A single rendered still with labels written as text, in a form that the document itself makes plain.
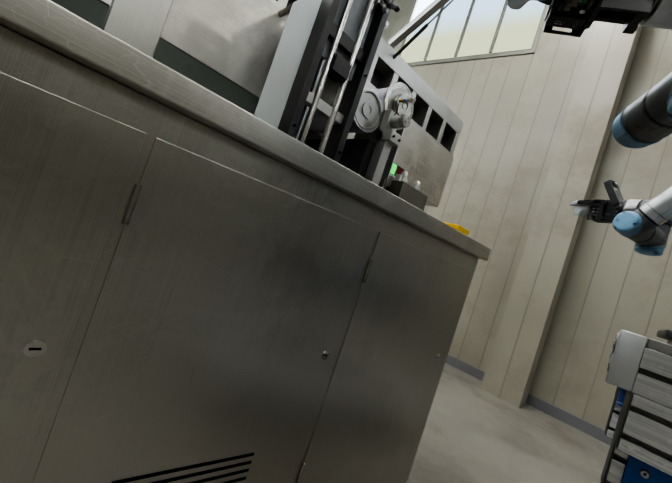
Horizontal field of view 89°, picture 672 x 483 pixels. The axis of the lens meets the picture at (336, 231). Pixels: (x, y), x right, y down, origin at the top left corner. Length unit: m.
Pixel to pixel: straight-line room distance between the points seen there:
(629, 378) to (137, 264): 0.77
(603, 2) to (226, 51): 0.95
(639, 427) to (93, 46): 0.90
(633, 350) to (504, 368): 2.57
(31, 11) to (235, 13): 0.85
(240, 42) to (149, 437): 1.07
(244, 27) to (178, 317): 0.96
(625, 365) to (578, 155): 2.85
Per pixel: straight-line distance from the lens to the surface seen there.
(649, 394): 0.76
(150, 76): 0.51
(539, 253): 3.28
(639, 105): 0.74
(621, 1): 0.66
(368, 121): 1.12
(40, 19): 0.51
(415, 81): 1.84
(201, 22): 1.24
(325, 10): 0.90
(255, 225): 0.60
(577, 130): 3.60
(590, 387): 3.51
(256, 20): 1.32
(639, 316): 3.49
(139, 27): 0.90
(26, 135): 0.52
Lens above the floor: 0.76
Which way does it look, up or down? 2 degrees up
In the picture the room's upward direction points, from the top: 19 degrees clockwise
